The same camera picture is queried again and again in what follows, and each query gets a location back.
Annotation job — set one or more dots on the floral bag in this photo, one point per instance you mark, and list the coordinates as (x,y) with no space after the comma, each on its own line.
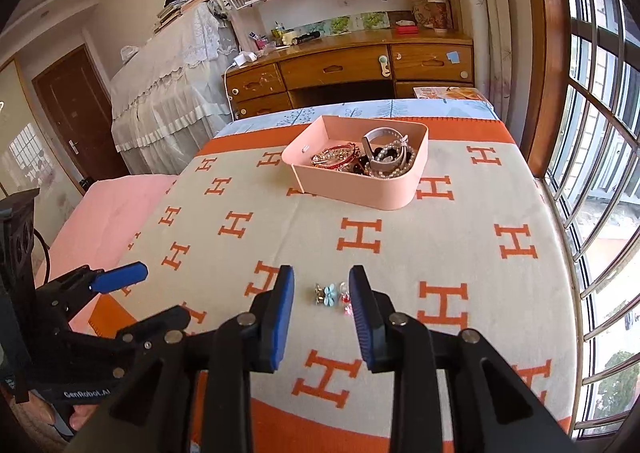
(420,13)

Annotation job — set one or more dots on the red lidded jar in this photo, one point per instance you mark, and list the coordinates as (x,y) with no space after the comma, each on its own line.
(436,13)

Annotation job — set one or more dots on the piano under lace cover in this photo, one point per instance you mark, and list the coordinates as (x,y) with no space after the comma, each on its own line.
(170,93)

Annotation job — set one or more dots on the black flashlight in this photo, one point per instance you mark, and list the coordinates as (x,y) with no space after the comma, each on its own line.
(306,38)

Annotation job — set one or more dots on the blue patterned bed sheet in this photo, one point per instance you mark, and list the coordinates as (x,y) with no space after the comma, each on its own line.
(350,109)

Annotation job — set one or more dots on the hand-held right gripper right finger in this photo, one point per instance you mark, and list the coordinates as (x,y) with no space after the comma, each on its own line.
(362,323)

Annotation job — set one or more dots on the red flat box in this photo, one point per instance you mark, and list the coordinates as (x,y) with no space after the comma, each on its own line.
(406,28)

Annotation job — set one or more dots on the orange patterned blanket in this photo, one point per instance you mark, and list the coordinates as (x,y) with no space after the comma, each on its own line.
(425,243)

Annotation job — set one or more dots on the blue sticker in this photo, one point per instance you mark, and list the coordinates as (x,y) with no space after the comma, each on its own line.
(453,57)

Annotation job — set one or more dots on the blue flower earring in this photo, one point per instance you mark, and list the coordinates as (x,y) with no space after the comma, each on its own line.
(328,294)

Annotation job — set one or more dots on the wooden window frame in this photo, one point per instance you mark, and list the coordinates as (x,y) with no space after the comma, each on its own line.
(542,58)

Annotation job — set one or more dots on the white charger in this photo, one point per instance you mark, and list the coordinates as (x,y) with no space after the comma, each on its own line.
(246,59)

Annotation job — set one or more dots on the pink bed sheet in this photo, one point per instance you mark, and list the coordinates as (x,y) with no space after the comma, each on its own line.
(100,223)

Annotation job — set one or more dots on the metal window grille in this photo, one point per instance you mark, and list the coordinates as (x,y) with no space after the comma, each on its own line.
(610,158)

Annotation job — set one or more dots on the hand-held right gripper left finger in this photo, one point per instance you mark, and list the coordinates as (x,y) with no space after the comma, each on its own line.
(281,323)

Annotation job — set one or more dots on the green drawer hook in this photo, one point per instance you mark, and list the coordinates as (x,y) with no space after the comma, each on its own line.
(383,67)

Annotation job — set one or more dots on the wooden desk with drawers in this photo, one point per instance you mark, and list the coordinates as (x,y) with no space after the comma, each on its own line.
(340,65)

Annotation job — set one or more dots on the brown wooden door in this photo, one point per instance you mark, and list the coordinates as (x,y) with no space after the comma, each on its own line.
(75,113)

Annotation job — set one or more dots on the white curtain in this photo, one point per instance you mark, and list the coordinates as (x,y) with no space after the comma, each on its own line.
(495,23)

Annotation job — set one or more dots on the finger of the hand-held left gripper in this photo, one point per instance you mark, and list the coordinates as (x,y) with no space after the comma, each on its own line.
(160,325)
(120,277)

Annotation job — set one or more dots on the pink storage box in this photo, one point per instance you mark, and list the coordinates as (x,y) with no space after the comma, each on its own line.
(350,188)

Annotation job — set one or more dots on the magazine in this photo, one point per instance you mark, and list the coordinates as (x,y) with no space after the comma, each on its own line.
(450,93)

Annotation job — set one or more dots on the stack of books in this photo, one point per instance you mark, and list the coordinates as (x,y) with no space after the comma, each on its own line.
(172,15)

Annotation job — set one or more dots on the pink crystal charm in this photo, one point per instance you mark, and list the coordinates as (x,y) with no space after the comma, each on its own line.
(346,300)

